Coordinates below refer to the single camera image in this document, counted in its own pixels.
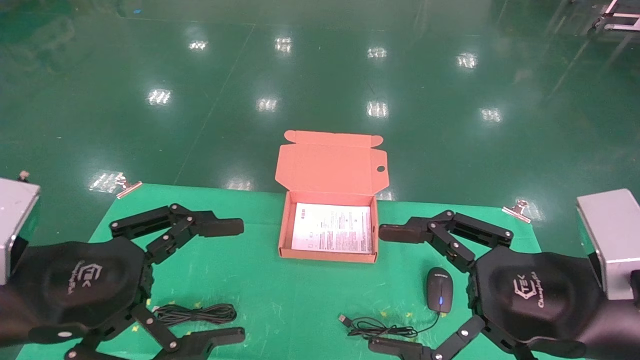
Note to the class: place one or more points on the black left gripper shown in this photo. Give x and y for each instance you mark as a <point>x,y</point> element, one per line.
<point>85,285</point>

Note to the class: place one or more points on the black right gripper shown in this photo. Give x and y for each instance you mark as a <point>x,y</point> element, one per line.
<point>535,295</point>

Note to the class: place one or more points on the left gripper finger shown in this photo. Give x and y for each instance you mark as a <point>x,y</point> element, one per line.
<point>220,227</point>

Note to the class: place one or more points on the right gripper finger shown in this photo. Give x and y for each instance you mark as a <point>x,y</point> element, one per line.
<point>400,232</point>
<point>395,347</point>

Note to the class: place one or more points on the orange cardboard box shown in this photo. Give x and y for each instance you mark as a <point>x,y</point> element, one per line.
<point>330,167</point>

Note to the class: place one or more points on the white printed instruction sheet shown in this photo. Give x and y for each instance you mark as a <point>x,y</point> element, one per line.
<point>332,227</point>

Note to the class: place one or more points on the metal binder clip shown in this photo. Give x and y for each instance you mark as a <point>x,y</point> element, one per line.
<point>517,211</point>
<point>128,188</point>

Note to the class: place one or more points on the green table mat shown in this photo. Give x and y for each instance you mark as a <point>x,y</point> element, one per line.
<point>300,300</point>

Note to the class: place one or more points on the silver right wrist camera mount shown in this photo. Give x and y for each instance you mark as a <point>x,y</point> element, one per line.
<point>612,235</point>

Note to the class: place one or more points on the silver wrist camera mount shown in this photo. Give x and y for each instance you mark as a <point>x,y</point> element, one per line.
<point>612,235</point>
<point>15,220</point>

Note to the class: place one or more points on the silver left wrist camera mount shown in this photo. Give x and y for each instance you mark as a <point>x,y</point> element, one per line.
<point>15,220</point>

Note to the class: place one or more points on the white metal cart frame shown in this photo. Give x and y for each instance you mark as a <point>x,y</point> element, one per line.
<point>620,16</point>

